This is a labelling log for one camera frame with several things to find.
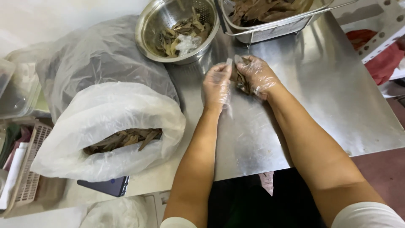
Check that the bunch of dried brown leaves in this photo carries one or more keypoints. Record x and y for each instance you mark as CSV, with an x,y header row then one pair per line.
x,y
241,79

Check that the clear plastic container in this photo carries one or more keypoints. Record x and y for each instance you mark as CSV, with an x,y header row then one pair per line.
x,y
17,91

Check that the crumpled clear plastic glove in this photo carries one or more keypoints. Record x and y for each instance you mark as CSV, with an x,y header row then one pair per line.
x,y
188,43

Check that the dark smartphone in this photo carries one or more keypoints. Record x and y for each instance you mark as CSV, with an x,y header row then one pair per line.
x,y
106,186

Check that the dried leaf scraps in colander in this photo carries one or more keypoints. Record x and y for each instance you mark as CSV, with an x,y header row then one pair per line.
x,y
183,34

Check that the white perforated shelf rack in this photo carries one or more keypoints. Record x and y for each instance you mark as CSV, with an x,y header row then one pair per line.
x,y
379,28

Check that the white plastic bag under table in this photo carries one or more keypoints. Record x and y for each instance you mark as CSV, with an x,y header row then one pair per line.
x,y
115,213

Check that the person's left hand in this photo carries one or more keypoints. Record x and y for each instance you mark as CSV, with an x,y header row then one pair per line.
x,y
216,85

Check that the round steel colander bowl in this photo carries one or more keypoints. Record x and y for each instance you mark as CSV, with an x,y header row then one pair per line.
x,y
177,28

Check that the person's left fingers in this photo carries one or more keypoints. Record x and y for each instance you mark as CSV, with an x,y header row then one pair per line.
x,y
225,68

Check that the person's right fingers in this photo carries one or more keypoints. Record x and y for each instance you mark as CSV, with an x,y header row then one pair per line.
x,y
245,68

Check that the beige plastic mesh basket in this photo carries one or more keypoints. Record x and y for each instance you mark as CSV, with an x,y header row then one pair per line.
x,y
27,171

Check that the clear crumpled plastic bag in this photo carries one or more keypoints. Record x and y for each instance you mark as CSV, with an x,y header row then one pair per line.
x,y
101,60

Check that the person's dark apron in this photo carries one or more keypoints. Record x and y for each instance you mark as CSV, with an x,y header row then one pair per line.
x,y
262,202

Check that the heap of dried leaves in bag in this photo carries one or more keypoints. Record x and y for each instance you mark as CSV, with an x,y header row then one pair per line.
x,y
123,139

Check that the person's white sleeves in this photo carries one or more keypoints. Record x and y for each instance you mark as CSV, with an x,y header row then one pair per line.
x,y
367,215

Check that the red cloth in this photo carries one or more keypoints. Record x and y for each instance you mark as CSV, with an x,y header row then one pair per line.
x,y
378,55

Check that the person's right hand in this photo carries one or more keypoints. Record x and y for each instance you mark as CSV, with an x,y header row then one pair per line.
x,y
258,76

